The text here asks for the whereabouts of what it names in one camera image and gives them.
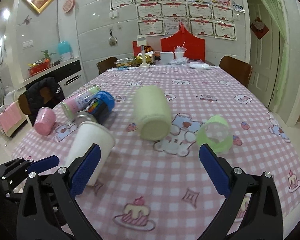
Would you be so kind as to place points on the pale green cylindrical cup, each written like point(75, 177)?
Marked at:
point(152, 114)

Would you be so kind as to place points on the red gift bag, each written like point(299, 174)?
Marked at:
point(195, 47)

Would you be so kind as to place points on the red plant tray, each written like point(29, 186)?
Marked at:
point(39, 66)

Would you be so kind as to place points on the brown chair right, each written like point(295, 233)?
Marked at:
point(238, 69)

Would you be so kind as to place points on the white panel door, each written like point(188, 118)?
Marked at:
point(264, 54)

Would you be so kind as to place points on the white sideboard cabinet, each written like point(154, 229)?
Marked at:
point(69, 75)

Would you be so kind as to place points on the red diamond door decoration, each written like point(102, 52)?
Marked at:
point(259, 28)

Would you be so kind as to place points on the white desk lamp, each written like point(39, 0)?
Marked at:
point(141, 43)

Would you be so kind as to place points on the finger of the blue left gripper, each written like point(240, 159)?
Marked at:
point(43, 165)

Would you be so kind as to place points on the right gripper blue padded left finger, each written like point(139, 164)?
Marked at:
point(48, 209)

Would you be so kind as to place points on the clear drink cup with straw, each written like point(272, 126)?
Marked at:
point(179, 51)

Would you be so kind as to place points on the brown chair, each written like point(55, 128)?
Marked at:
point(238, 69)
point(106, 64)

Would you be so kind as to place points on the brown chair left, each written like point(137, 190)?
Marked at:
point(106, 64)

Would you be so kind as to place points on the pink small cup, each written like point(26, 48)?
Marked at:
point(45, 121)

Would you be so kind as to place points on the green clear plastic cup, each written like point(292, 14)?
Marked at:
point(216, 133)

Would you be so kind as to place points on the white square box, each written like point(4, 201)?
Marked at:
point(166, 57)

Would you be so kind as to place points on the small red box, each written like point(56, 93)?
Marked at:
point(136, 49)

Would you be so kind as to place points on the pink green canister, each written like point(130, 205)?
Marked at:
point(78, 101)

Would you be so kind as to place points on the pink checkered tablecloth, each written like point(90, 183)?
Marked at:
point(159, 189)

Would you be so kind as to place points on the teal white humidifier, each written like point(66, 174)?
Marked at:
point(65, 51)

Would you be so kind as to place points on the round red wall ornament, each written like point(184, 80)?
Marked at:
point(68, 6)

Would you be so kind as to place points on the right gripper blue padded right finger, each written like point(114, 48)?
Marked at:
point(252, 208)

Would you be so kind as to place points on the black jacket on chair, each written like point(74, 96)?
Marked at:
point(44, 93)

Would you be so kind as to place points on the white paper cup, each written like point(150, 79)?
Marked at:
point(90, 133)

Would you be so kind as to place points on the blue black tin can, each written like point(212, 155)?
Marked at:
point(97, 109)

